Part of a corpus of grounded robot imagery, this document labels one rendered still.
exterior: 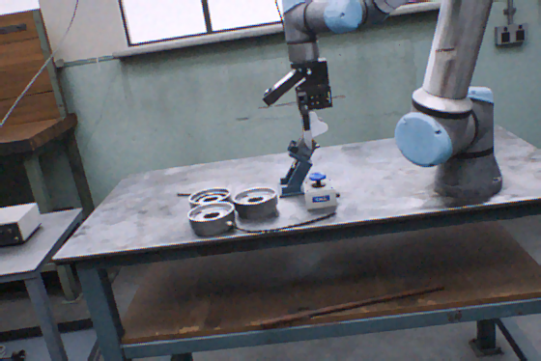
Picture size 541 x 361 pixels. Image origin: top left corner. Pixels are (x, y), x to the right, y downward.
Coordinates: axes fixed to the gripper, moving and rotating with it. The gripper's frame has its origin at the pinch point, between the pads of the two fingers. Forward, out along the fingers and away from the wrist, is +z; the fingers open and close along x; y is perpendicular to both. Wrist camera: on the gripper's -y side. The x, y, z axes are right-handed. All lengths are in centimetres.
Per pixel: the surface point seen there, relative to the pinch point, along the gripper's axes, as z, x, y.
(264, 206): 9.0, -16.3, -12.4
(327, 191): 7.8, -16.1, 2.2
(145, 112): 11, 153, -74
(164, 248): 12.8, -23.2, -35.1
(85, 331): 70, 41, -88
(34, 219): 20, 29, -88
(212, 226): 9.4, -22.7, -24.0
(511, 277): 37, -17, 44
